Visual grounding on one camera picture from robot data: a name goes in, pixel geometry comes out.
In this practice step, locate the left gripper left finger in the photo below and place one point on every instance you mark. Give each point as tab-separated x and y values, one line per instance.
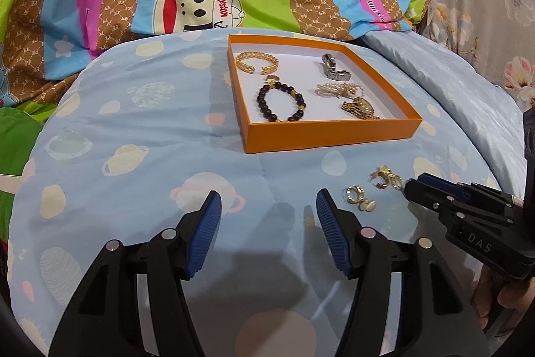
173	256

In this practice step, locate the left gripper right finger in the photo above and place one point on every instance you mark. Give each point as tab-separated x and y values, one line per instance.
361	254

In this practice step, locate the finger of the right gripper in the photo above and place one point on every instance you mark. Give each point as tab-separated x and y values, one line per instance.
452	189
433	199

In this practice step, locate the gold ring cluster earring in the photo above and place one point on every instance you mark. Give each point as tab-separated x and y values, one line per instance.
383	177

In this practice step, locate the gold shell drop earring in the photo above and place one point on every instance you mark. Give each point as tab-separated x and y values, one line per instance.
355	195

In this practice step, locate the gold hoop earring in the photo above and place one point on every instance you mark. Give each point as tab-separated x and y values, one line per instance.
272	78

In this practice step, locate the orange jewelry box tray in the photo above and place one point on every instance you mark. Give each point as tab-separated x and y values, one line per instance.
324	123

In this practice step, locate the right hand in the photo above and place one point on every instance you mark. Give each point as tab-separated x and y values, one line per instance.
516	296

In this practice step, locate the light blue planet blanket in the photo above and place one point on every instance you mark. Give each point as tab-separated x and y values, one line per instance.
150	127

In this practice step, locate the grey floral pillow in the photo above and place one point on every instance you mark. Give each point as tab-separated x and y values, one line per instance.
495	36

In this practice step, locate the green cushion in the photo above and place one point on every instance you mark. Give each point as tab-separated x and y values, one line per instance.
20	127

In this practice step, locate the gold chain bangle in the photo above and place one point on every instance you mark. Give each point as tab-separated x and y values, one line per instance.
252	62

